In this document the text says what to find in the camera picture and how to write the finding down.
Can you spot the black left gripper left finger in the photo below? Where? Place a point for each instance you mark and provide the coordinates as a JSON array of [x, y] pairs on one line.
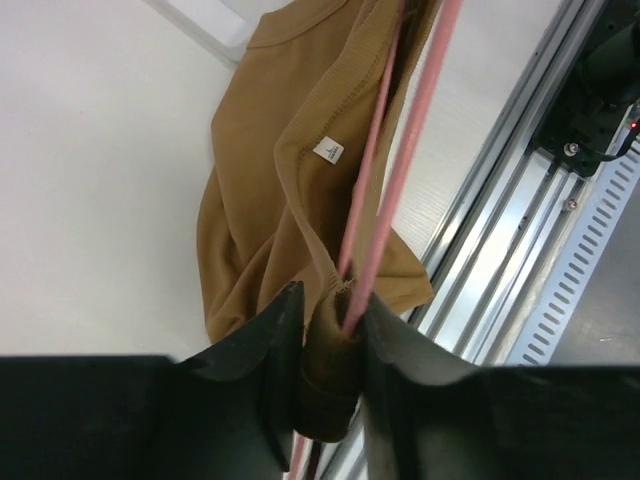
[[224, 413]]

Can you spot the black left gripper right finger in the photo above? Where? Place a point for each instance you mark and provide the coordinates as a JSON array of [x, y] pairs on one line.
[[429, 414]]

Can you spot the pink wire hanger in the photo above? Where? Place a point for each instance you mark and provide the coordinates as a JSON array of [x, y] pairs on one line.
[[390, 165]]

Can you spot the aluminium mounting rail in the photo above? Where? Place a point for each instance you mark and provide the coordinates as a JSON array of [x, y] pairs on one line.
[[534, 99]]

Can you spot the slotted grey cable duct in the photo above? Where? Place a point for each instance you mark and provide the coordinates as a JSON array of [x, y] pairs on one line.
[[577, 262]]

